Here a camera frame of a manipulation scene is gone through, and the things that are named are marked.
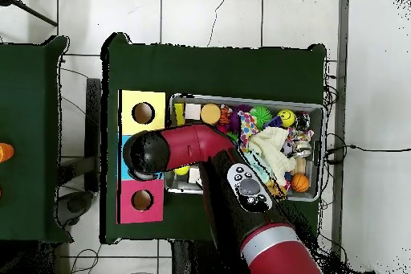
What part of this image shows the cream knitted cloth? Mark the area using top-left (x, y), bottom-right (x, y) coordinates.
top-left (246, 125), bottom-right (296, 182)

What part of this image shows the wooden box with three holes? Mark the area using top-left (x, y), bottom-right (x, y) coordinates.
top-left (116, 89), bottom-right (167, 225)

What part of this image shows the clear mesh bin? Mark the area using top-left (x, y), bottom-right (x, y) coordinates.
top-left (165, 96), bottom-right (324, 203)

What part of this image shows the purple spiky ball with eyes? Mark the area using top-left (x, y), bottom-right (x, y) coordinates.
top-left (227, 109), bottom-right (244, 133)

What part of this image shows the green spiky ball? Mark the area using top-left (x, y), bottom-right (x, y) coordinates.
top-left (250, 105), bottom-right (274, 126)

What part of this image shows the yellow smiley ball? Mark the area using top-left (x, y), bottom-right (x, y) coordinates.
top-left (278, 108), bottom-right (297, 128)

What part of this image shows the small orange basketball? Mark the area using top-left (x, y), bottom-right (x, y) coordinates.
top-left (291, 173), bottom-right (311, 194)

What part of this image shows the green cloth side table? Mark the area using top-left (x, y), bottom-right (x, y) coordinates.
top-left (0, 35), bottom-right (71, 243)

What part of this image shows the small orange object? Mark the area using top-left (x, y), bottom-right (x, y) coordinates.
top-left (0, 143), bottom-right (15, 164)

